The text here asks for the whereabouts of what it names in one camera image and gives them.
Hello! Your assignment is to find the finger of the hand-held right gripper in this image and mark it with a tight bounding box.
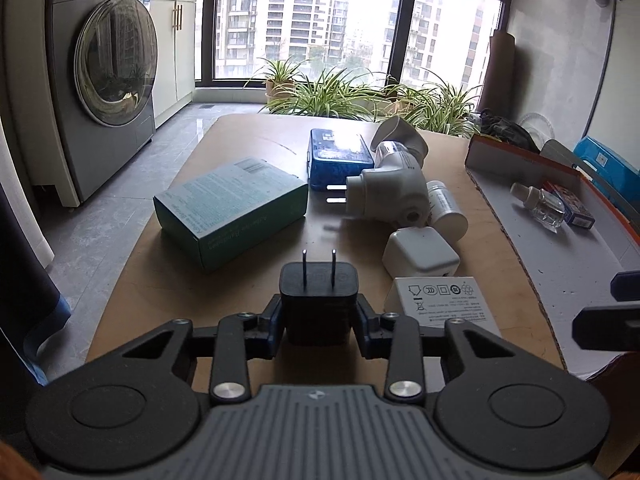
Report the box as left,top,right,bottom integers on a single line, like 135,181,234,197
610,270,640,304
571,301,640,352

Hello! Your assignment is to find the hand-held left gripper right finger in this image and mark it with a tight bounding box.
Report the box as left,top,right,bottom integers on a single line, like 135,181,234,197
352,294,522,407

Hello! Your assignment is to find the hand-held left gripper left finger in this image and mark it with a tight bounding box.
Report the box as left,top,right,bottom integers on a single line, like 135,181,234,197
120,294,283,407

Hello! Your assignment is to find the black plug charger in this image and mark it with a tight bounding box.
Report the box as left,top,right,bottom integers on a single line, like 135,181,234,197
279,249,360,346

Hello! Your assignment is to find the white power adapter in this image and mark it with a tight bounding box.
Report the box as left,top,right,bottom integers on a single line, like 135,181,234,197
384,276,503,341

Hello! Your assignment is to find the orange-rimmed cardboard box tray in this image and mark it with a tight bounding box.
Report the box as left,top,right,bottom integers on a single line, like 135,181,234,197
464,134,640,381

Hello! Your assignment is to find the white cube charger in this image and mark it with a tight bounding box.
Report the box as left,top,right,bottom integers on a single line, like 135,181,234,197
382,226,461,281

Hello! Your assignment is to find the white pill bottle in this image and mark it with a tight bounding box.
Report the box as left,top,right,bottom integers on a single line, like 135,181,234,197
425,180,469,238

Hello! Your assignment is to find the light bulb with white base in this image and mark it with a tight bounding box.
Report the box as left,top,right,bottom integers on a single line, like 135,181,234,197
371,115,430,171

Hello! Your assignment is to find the brown garment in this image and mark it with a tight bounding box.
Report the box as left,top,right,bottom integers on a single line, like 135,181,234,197
582,352,640,480

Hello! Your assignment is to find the playing card box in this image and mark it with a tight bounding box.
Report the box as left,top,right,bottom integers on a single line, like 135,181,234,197
542,181,597,229

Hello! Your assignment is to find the clear glass bottle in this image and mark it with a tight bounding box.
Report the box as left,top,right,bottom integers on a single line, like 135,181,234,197
510,182,568,233

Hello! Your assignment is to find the blue plastic stool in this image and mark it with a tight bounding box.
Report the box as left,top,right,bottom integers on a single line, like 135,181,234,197
571,136,640,197

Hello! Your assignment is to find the teal cardboard box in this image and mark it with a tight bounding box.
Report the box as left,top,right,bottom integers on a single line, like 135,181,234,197
152,156,309,274

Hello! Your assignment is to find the white plug-in device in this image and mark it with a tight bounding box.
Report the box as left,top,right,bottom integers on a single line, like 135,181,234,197
325,164,432,228

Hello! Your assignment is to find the white fan guard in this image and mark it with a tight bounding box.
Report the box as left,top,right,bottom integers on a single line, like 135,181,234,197
516,111,557,145

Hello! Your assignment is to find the black bag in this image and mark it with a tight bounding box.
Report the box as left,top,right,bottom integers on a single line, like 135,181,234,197
469,109,542,155

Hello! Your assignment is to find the potted spider plant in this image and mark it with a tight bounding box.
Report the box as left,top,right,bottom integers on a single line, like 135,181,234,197
247,57,313,102
380,69,483,138
262,67,393,122

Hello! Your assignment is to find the dark cloth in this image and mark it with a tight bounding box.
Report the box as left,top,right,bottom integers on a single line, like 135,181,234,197
0,180,73,388

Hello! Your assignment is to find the grey washing machine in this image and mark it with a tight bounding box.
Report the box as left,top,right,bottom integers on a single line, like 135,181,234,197
46,0,160,208

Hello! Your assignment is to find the large window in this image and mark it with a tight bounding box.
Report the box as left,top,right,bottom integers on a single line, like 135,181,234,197
192,0,511,92

